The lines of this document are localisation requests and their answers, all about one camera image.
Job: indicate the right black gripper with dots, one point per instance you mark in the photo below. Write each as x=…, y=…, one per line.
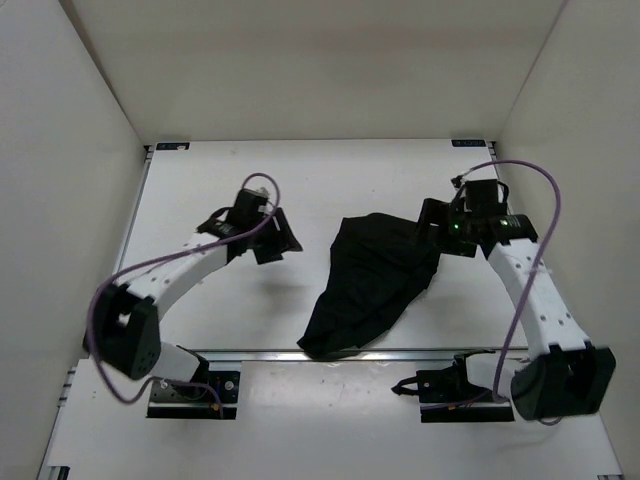
x=434, y=213

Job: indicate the blue corner label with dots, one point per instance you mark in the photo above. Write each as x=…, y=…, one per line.
x=172, y=146
x=468, y=143

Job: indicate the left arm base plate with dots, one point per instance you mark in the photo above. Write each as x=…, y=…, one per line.
x=167, y=401

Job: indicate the right blue corner label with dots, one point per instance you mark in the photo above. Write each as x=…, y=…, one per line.
x=468, y=143

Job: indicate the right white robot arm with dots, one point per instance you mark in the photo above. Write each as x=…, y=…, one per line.
x=565, y=375

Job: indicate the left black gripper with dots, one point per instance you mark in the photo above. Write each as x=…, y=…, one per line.
x=285, y=239

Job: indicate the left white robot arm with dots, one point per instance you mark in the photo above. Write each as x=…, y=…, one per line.
x=123, y=328

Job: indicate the black skirt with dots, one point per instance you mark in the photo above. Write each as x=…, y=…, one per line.
x=376, y=271

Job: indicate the aluminium front rail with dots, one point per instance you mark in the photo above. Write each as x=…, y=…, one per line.
x=376, y=355

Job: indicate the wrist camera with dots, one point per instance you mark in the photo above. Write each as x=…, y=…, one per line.
x=249, y=208
x=480, y=198

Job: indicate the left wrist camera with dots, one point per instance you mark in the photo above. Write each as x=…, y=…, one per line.
x=249, y=208

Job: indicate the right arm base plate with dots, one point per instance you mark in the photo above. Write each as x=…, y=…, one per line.
x=446, y=396

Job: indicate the left blue corner label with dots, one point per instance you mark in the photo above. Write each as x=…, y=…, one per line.
x=172, y=146

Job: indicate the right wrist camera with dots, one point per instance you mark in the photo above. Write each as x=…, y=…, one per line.
x=480, y=198

